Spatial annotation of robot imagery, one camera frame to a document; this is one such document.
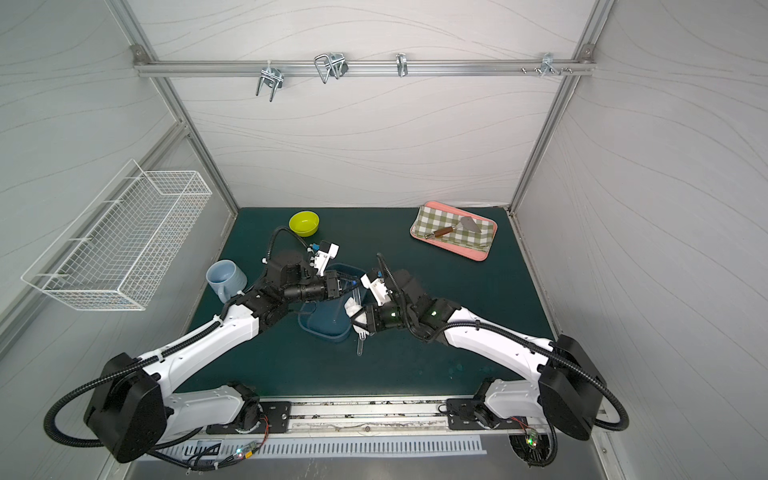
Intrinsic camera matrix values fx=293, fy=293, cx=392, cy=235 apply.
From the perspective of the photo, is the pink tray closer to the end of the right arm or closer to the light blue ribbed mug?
the end of the right arm

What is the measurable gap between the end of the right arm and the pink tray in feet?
1.51

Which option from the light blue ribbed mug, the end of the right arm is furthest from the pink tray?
the light blue ribbed mug

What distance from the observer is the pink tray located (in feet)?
3.56

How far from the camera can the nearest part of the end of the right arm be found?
1.98ft

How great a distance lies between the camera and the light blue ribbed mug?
92 cm

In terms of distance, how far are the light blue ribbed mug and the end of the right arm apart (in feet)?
1.49

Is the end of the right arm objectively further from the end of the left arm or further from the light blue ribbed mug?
the light blue ribbed mug
